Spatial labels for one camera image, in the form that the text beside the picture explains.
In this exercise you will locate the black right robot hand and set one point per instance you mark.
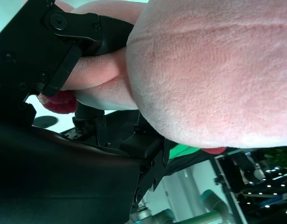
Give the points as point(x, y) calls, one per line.
point(52, 175)

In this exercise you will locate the pink plush beaver doll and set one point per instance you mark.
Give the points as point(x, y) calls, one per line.
point(204, 70)

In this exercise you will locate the grey teal background robot arm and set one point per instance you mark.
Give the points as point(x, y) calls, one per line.
point(213, 203)

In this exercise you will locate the black round table grommet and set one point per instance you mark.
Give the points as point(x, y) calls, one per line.
point(45, 121)

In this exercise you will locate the black metal frame post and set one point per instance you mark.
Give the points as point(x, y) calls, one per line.
point(229, 186)

